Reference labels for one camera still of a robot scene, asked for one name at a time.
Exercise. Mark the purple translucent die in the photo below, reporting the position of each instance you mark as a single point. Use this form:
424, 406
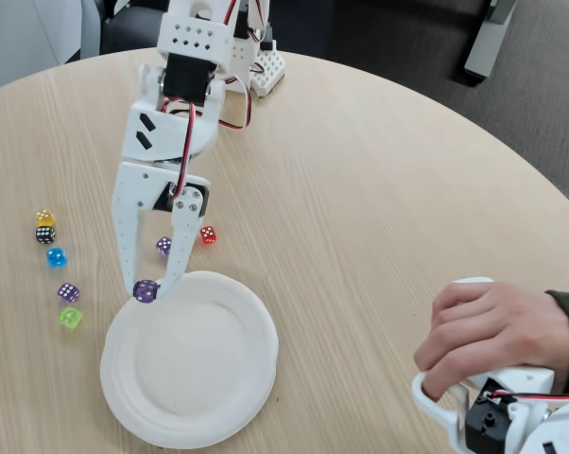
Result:
146, 291
163, 246
68, 292

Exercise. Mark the white leader arm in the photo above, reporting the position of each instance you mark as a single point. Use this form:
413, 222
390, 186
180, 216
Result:
525, 378

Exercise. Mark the white paper plate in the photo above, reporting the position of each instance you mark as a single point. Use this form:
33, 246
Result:
190, 359

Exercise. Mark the person's hand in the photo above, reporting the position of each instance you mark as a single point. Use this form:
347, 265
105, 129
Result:
492, 326

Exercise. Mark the red translucent die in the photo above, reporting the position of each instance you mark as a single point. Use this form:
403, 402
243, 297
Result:
208, 235

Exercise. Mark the blue translucent die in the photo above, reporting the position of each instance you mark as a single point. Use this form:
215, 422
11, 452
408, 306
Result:
56, 257

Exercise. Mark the black die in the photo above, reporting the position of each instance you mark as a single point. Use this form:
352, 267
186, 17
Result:
45, 235

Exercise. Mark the yellow translucent die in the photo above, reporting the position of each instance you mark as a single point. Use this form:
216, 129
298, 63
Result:
44, 217

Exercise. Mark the lime green translucent die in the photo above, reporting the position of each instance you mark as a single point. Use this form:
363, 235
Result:
70, 318

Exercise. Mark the dark grey chair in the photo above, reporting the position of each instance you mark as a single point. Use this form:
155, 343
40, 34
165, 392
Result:
133, 28

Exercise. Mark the grey desk leg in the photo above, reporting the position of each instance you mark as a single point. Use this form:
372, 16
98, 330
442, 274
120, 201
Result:
485, 42

